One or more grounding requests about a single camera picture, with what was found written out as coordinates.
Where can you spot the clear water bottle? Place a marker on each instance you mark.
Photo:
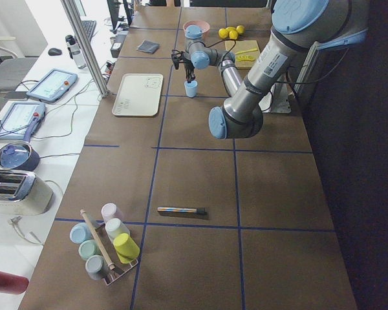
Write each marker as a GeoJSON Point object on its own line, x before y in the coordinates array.
{"type": "Point", "coordinates": [75, 52]}

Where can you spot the wooden cutting board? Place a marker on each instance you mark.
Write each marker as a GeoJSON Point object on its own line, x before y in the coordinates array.
{"type": "Point", "coordinates": [235, 46]}

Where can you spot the far teach pendant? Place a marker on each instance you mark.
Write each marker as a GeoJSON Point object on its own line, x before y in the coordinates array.
{"type": "Point", "coordinates": [52, 86]}

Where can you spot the blue pot with lid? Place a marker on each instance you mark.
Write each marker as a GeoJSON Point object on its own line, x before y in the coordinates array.
{"type": "Point", "coordinates": [19, 155]}

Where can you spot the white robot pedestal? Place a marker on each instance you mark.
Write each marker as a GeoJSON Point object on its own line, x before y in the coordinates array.
{"type": "Point", "coordinates": [276, 101]}

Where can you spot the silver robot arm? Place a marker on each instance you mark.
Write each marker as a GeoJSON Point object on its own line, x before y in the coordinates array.
{"type": "Point", "coordinates": [296, 26]}

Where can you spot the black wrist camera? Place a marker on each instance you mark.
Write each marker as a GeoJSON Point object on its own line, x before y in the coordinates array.
{"type": "Point", "coordinates": [178, 57]}

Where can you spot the pink bowl of ice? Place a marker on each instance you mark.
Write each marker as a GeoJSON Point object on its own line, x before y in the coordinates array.
{"type": "Point", "coordinates": [204, 26]}

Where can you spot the grey cup on rack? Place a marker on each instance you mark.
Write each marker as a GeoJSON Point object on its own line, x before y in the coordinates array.
{"type": "Point", "coordinates": [95, 267]}

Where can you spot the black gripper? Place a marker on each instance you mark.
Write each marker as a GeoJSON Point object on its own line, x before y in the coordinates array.
{"type": "Point", "coordinates": [189, 68]}

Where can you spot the light blue plastic cup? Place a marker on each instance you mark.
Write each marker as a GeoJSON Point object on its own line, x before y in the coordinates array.
{"type": "Point", "coordinates": [191, 88]}

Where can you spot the dark box with label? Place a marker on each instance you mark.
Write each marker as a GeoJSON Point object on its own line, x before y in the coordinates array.
{"type": "Point", "coordinates": [117, 44]}

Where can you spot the yellow lemon two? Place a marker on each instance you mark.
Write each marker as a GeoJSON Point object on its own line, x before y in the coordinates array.
{"type": "Point", "coordinates": [233, 35]}

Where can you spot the steel muddler black tip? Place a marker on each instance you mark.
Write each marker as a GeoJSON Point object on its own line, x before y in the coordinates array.
{"type": "Point", "coordinates": [181, 210]}

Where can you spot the black computer mouse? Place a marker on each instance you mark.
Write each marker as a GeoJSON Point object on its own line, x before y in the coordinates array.
{"type": "Point", "coordinates": [54, 52]}

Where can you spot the aluminium frame post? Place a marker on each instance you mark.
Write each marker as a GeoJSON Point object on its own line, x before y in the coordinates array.
{"type": "Point", "coordinates": [90, 59]}

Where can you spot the red bottle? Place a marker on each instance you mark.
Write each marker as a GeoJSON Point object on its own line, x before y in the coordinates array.
{"type": "Point", "coordinates": [12, 283]}

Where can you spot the yellow lemon four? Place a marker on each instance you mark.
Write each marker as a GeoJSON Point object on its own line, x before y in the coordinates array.
{"type": "Point", "coordinates": [240, 29]}

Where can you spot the black keyboard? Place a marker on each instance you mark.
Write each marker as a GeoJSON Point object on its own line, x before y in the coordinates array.
{"type": "Point", "coordinates": [89, 27]}

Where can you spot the green cup on rack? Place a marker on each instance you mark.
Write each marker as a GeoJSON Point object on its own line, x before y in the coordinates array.
{"type": "Point", "coordinates": [87, 249]}

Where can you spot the yellow cup on rack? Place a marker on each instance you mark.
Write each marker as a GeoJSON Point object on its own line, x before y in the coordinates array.
{"type": "Point", "coordinates": [126, 248]}

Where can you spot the yellow lemon slices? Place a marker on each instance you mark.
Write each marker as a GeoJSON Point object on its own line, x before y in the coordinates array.
{"type": "Point", "coordinates": [243, 58]}

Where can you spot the near teach pendant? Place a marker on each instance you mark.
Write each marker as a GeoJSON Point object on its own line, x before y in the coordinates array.
{"type": "Point", "coordinates": [19, 117]}

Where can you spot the teach pendant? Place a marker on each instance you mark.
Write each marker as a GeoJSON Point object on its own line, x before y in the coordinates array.
{"type": "Point", "coordinates": [19, 117]}
{"type": "Point", "coordinates": [52, 86]}

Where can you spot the yellow plastic knife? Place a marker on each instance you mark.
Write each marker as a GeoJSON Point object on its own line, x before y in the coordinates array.
{"type": "Point", "coordinates": [246, 51]}

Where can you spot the white cup on rack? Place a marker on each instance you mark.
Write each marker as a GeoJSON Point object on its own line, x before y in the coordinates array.
{"type": "Point", "coordinates": [115, 227]}

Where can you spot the grey folded cloth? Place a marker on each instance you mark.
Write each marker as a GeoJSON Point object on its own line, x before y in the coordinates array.
{"type": "Point", "coordinates": [148, 47]}

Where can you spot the yellow lemon three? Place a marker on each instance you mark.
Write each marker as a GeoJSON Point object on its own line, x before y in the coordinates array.
{"type": "Point", "coordinates": [230, 28]}

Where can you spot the pink cup on rack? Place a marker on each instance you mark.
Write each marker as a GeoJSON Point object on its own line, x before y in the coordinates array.
{"type": "Point", "coordinates": [110, 211]}

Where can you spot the blue cup on rack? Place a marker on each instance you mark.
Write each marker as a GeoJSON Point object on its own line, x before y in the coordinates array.
{"type": "Point", "coordinates": [80, 233]}

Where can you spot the yellow lemon one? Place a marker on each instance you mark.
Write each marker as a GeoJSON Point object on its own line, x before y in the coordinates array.
{"type": "Point", "coordinates": [223, 33]}

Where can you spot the clear cup rack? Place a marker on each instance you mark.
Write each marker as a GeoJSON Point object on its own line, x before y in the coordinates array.
{"type": "Point", "coordinates": [115, 268]}

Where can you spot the cream bear tray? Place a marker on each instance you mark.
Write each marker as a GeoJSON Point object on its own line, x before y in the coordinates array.
{"type": "Point", "coordinates": [138, 95]}

